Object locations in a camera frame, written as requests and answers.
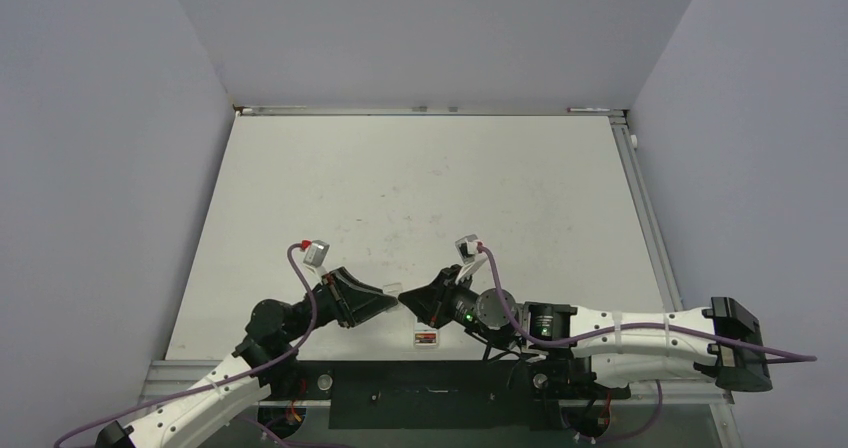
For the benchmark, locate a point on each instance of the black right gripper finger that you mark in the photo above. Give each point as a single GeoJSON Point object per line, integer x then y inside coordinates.
{"type": "Point", "coordinates": [439, 294]}
{"type": "Point", "coordinates": [429, 319]}

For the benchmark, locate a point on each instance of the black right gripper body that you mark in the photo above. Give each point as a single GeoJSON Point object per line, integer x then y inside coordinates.
{"type": "Point", "coordinates": [463, 308]}

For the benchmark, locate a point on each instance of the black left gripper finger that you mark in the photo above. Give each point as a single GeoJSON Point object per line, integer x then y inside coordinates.
{"type": "Point", "coordinates": [356, 293]}
{"type": "Point", "coordinates": [359, 315]}

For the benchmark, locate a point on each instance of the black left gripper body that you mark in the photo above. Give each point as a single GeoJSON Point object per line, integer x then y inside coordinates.
{"type": "Point", "coordinates": [328, 306]}

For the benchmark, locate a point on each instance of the white battery compartment cover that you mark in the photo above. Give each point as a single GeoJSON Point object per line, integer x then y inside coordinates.
{"type": "Point", "coordinates": [393, 289]}

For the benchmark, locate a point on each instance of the white red remote control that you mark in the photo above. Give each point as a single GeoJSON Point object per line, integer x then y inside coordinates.
{"type": "Point", "coordinates": [417, 329]}

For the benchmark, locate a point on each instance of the red orange battery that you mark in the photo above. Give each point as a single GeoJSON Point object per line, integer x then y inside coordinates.
{"type": "Point", "coordinates": [425, 337]}

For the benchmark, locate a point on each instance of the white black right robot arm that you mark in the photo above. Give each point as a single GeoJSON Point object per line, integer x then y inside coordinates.
{"type": "Point", "coordinates": [721, 343]}

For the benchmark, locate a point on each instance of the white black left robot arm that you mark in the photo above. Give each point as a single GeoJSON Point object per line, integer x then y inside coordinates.
{"type": "Point", "coordinates": [261, 365]}

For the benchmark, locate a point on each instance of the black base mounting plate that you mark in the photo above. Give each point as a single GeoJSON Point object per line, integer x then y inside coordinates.
{"type": "Point", "coordinates": [439, 395]}

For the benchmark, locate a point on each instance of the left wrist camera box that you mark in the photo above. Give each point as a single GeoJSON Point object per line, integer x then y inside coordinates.
{"type": "Point", "coordinates": [314, 252]}

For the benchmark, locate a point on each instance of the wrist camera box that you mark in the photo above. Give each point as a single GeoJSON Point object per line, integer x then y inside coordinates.
{"type": "Point", "coordinates": [470, 250]}
{"type": "Point", "coordinates": [314, 252]}

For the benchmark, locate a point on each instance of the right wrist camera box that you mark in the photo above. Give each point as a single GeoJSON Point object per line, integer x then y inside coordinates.
{"type": "Point", "coordinates": [470, 250]}

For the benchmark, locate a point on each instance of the aluminium table edge rail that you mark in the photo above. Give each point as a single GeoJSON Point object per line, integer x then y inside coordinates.
{"type": "Point", "coordinates": [626, 143]}

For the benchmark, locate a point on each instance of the aluminium back table rail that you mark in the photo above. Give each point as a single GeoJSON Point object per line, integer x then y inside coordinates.
{"type": "Point", "coordinates": [424, 110]}

